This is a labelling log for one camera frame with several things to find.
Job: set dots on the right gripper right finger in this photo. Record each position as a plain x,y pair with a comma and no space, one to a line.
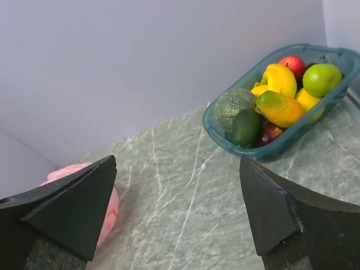
294,227

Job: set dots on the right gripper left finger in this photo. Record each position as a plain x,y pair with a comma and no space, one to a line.
57,225

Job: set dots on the pink plastic bag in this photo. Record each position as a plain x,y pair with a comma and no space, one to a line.
113,205

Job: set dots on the dark red apple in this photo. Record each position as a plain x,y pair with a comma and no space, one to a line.
268,133

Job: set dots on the dark green avocado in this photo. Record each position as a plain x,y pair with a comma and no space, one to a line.
245,127

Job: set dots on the yellow orange mango with leaf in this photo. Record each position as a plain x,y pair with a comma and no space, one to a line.
280,110

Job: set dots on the yellow banana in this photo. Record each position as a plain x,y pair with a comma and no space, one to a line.
276,78

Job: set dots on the green netted melon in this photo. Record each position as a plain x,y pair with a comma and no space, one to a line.
230,103

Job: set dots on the red apple in tray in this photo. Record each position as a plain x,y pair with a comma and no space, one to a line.
295,64

